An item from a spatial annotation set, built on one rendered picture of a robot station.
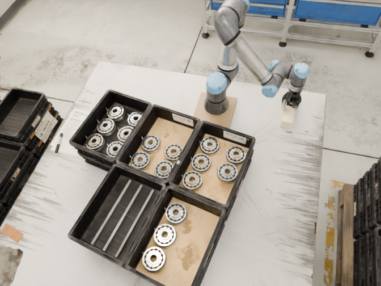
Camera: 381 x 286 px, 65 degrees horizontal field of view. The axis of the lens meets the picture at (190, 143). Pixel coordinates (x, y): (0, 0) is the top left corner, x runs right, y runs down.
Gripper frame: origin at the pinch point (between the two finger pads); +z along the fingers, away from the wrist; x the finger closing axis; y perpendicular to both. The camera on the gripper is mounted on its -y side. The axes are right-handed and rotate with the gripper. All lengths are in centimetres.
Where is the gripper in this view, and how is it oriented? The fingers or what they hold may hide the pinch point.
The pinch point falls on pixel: (288, 107)
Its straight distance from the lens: 190.9
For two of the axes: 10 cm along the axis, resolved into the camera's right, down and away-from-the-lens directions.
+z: 0.9, 5.1, 8.5
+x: 9.6, 1.9, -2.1
